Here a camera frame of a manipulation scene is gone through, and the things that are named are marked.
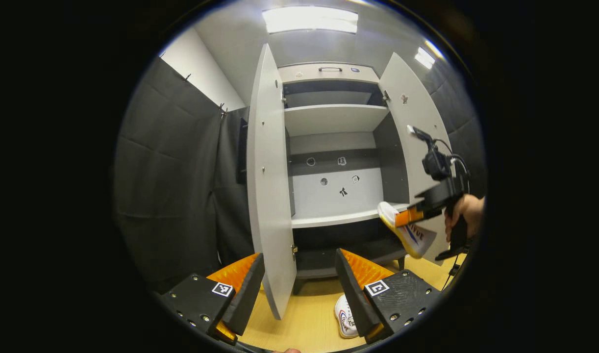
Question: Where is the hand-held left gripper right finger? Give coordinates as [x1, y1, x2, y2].
[335, 248, 442, 345]

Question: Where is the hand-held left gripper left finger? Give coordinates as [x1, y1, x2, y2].
[160, 252, 266, 345]

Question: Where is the white shoe yellow sole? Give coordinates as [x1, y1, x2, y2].
[377, 201, 437, 259]
[334, 293, 360, 339]

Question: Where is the grey shoe cabinet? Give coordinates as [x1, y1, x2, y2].
[278, 62, 410, 295]

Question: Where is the grey cabinet drawer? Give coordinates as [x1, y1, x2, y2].
[278, 62, 380, 85]

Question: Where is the small ceiling light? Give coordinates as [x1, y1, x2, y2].
[414, 39, 445, 70]

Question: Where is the large ceiling light panel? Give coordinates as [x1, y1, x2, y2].
[262, 6, 359, 35]

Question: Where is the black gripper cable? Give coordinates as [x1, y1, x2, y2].
[434, 139, 473, 291]

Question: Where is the black door bar handle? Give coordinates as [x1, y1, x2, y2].
[237, 117, 249, 185]

